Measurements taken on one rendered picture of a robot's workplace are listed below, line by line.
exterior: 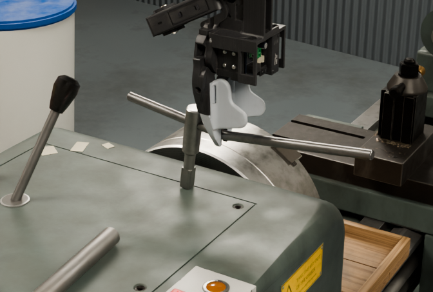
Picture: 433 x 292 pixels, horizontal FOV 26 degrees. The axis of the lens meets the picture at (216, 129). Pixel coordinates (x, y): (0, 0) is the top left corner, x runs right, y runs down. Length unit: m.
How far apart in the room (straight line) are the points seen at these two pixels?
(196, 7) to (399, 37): 4.20
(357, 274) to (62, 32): 2.48
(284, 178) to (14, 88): 2.69
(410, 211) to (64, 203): 0.90
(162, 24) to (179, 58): 4.22
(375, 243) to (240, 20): 0.85
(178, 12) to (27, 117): 2.97
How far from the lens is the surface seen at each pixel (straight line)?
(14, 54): 3.91
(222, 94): 1.09
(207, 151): 1.34
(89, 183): 1.22
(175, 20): 1.10
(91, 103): 4.75
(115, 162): 1.28
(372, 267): 1.75
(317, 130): 2.07
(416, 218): 1.90
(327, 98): 4.81
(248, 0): 1.04
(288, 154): 1.42
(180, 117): 1.16
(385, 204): 1.92
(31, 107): 4.01
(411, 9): 5.17
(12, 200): 1.19
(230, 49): 1.05
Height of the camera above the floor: 1.82
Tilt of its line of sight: 24 degrees down
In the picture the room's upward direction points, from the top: straight up
